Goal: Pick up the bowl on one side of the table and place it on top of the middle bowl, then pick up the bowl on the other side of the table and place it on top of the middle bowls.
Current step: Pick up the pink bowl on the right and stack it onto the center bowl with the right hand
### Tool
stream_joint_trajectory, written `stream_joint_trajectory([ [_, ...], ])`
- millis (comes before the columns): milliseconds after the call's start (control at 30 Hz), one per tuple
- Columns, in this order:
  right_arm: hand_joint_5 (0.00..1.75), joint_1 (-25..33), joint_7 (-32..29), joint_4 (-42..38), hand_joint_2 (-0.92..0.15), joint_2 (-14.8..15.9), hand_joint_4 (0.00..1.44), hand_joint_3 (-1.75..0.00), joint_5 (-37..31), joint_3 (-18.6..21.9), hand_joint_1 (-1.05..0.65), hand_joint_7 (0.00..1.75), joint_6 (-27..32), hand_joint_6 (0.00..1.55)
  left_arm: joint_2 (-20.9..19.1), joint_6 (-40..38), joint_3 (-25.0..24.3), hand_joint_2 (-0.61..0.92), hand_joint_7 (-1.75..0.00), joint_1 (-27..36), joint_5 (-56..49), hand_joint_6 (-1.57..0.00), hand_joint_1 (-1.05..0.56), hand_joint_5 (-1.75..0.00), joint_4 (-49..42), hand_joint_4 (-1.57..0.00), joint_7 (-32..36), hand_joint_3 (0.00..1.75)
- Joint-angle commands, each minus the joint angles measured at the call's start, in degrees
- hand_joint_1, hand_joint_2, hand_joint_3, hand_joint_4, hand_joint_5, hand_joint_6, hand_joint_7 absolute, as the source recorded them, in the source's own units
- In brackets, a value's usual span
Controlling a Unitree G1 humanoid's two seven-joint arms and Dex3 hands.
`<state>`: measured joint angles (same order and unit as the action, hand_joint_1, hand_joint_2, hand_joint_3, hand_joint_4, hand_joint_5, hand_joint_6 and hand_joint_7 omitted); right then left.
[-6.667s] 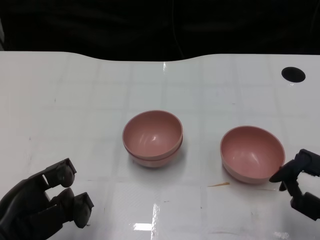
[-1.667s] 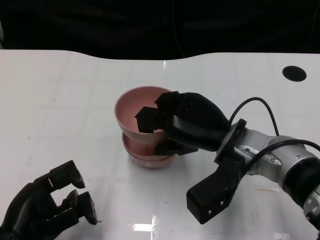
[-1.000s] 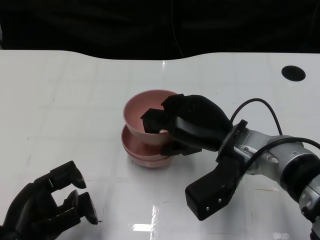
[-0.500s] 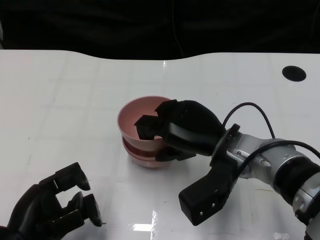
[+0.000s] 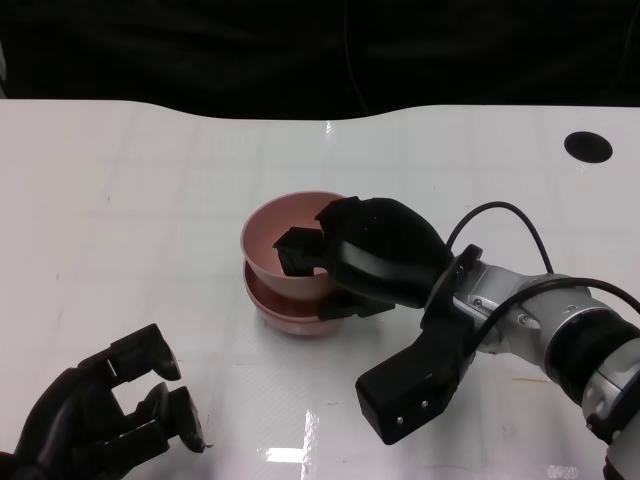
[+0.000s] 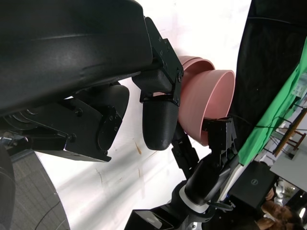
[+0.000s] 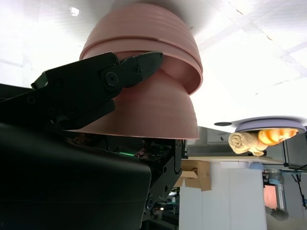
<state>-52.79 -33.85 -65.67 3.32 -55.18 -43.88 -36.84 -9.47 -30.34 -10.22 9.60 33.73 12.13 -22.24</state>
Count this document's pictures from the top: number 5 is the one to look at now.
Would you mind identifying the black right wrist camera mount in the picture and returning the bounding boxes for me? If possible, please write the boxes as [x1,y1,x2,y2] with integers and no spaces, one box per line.
[355,244,485,446]

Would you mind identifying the pink plastic bowl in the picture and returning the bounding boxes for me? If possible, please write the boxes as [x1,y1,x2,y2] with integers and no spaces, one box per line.
[240,189,351,304]
[254,299,346,340]
[243,259,346,321]

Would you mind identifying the black round table grommet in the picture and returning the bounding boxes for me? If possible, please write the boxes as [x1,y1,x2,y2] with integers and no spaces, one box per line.
[563,131,614,163]

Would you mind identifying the black backdrop cloth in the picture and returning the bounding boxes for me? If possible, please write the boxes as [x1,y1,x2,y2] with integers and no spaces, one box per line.
[0,0,640,121]

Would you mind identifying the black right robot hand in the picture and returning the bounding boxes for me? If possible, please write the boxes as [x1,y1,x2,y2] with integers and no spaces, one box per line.
[272,196,456,321]

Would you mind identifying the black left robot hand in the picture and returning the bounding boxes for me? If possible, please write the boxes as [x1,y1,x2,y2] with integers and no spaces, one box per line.
[0,323,206,480]

